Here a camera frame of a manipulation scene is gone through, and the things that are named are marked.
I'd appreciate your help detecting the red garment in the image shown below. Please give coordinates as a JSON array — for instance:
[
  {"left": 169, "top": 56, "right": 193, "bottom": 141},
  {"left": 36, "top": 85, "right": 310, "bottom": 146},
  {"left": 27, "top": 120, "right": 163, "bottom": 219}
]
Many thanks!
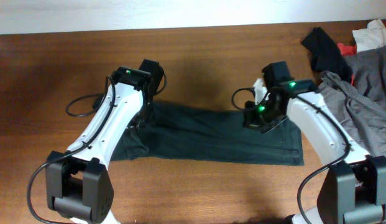
[{"left": 334, "top": 43, "right": 357, "bottom": 85}]

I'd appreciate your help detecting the black garment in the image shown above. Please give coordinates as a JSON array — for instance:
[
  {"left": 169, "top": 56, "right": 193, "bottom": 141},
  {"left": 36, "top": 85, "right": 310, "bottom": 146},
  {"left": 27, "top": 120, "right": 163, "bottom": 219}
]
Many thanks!
[{"left": 301, "top": 27, "right": 352, "bottom": 83}]

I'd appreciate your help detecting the white garment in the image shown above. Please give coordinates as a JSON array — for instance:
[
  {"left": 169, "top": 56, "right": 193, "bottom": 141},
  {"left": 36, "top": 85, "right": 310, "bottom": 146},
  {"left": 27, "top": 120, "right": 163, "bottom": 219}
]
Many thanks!
[{"left": 352, "top": 19, "right": 386, "bottom": 53}]

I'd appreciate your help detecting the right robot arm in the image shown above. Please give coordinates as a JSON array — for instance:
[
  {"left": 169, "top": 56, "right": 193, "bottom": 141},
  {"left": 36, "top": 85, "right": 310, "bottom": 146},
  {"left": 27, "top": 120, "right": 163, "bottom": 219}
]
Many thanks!
[{"left": 244, "top": 79, "right": 386, "bottom": 223}]

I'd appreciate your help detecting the grey garment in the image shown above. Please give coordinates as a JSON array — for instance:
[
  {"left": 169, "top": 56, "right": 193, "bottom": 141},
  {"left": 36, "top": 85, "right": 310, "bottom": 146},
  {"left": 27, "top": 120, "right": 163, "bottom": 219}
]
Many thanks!
[{"left": 319, "top": 46, "right": 386, "bottom": 157}]

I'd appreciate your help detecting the black Nike t-shirt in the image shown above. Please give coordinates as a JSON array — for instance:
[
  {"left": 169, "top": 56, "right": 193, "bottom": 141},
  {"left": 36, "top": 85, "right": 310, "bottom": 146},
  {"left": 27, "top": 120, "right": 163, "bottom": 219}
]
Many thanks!
[{"left": 111, "top": 102, "right": 304, "bottom": 166}]

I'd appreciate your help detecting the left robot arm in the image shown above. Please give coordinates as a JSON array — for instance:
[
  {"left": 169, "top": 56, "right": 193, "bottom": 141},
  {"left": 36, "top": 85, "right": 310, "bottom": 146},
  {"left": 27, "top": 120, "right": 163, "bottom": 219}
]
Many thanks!
[{"left": 45, "top": 65, "right": 164, "bottom": 223}]

